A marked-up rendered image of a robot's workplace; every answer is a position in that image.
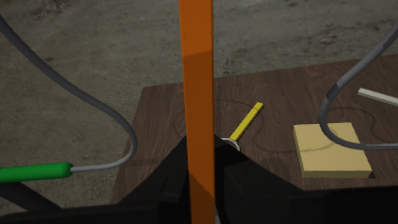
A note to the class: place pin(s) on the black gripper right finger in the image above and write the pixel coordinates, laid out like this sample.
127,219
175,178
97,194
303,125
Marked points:
247,193

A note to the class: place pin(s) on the tan flat box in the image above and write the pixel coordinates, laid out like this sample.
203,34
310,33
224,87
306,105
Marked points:
319,157

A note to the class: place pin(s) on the grey ring with yellow handle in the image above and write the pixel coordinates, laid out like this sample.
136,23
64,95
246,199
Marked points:
240,129

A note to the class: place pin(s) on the grey loop with straight handle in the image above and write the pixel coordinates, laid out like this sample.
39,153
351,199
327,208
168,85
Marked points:
378,97

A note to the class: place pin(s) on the orange handle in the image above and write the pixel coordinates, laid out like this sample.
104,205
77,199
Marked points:
196,28

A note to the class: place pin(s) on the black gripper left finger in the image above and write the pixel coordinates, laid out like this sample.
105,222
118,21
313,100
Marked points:
162,198

